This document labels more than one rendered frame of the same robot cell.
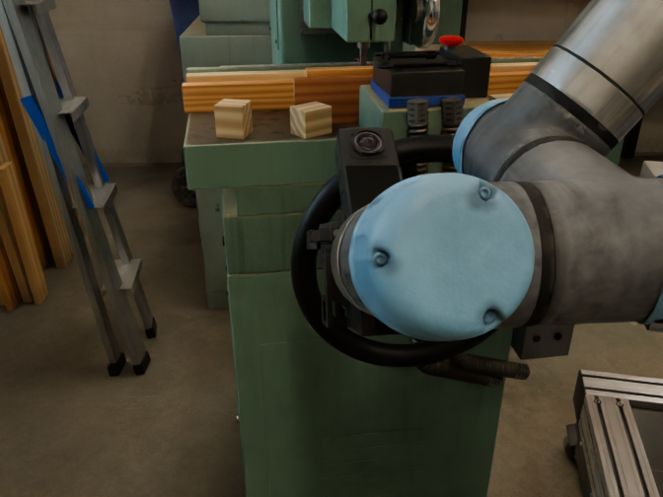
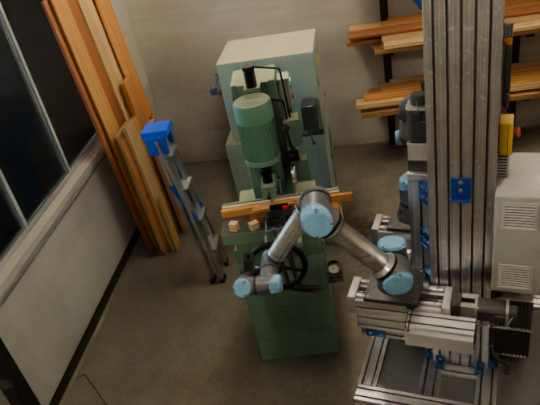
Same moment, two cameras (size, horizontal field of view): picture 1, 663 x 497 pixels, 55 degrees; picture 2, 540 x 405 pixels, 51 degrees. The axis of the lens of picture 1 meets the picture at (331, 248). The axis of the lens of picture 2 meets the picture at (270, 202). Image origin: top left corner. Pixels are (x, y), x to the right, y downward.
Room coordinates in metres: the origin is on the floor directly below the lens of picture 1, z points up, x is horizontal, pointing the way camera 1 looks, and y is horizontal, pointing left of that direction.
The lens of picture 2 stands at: (-1.38, -0.69, 2.48)
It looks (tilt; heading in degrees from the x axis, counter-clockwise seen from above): 32 degrees down; 16
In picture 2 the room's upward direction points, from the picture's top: 12 degrees counter-clockwise
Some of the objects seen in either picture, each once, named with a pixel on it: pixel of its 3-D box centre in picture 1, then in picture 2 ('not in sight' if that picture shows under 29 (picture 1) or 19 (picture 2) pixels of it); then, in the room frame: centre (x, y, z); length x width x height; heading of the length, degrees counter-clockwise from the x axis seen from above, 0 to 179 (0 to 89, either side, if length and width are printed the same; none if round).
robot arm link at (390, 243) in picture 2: not in sight; (392, 253); (0.47, -0.64, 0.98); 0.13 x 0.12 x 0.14; 6
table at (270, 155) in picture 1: (404, 143); (282, 226); (0.86, -0.10, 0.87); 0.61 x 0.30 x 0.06; 99
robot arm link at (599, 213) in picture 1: (595, 237); (268, 281); (0.31, -0.14, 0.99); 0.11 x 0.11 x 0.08; 6
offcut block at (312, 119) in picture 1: (311, 119); (253, 225); (0.81, 0.03, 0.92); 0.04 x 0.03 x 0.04; 129
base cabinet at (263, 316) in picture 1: (344, 348); (289, 276); (1.08, -0.03, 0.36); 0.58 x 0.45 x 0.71; 9
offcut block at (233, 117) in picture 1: (233, 118); (234, 226); (0.81, 0.13, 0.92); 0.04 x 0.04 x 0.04; 78
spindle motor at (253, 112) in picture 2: not in sight; (257, 131); (0.96, -0.05, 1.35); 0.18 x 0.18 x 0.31
